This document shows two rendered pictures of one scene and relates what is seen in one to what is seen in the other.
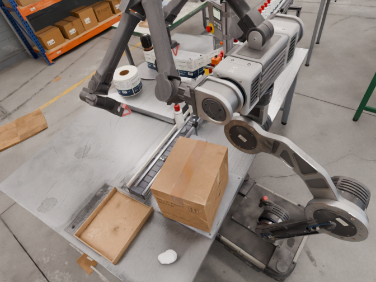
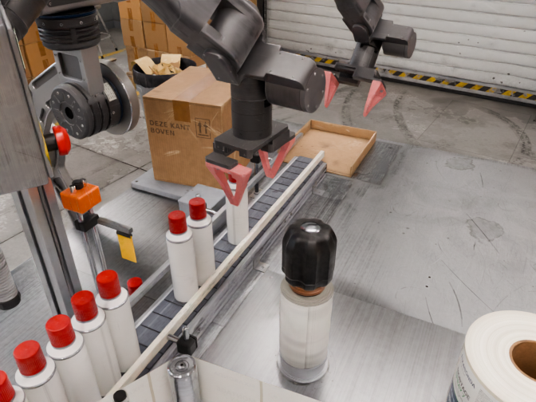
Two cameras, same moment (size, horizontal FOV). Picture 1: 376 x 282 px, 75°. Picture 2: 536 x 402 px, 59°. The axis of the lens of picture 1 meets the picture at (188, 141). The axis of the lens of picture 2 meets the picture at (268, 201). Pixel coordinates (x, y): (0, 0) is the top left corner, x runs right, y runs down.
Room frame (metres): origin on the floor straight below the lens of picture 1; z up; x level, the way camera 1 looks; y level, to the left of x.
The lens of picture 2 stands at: (2.00, -0.12, 1.58)
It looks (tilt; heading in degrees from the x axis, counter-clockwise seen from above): 33 degrees down; 167
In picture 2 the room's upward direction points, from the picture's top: straight up
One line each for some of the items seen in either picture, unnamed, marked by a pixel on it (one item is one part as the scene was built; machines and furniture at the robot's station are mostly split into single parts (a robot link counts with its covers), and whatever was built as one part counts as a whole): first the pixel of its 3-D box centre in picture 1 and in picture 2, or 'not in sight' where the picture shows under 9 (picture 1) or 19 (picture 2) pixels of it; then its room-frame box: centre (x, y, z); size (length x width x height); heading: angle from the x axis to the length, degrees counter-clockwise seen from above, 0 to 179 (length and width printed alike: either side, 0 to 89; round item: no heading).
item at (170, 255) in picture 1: (167, 256); not in sight; (0.37, 0.19, 0.85); 0.08 x 0.07 x 0.04; 56
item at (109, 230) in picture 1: (114, 221); (329, 145); (0.58, 0.44, 0.85); 0.30 x 0.26 x 0.04; 141
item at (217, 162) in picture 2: (173, 50); (238, 173); (1.41, -0.02, 1.25); 0.07 x 0.07 x 0.09; 43
